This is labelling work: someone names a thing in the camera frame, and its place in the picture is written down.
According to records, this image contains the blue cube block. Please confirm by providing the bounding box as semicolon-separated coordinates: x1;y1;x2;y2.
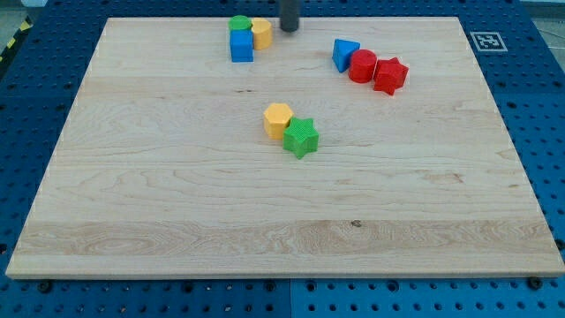
230;30;253;63

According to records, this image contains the blue triangle block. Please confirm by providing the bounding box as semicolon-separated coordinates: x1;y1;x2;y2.
332;39;360;72

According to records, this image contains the yellow heart block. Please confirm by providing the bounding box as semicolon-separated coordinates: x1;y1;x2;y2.
251;18;273;50

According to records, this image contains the green star block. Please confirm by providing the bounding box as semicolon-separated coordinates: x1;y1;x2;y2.
282;117;320;159

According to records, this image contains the yellow hexagon block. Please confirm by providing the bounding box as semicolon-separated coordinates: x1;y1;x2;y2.
263;103;294;140

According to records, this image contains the wooden board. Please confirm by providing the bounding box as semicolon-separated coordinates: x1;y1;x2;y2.
6;17;564;279

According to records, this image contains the red cylinder block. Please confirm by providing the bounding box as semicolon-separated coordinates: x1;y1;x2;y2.
349;49;378;83

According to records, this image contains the red star block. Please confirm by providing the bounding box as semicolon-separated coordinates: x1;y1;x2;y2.
373;57;409;95

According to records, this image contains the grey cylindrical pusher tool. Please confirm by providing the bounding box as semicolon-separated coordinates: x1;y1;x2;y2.
279;0;300;33

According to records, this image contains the green cylinder block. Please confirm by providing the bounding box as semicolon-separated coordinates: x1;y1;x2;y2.
228;15;252;31

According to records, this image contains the white fiducial marker tag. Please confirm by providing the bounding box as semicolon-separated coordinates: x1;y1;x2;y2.
470;31;508;52

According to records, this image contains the black bolt left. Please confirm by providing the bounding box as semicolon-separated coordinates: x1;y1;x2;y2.
36;280;52;294

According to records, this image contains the black bolt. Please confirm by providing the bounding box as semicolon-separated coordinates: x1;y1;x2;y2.
36;280;52;294
527;276;543;291

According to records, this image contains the black bolt right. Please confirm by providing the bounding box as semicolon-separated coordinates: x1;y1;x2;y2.
527;276;543;291

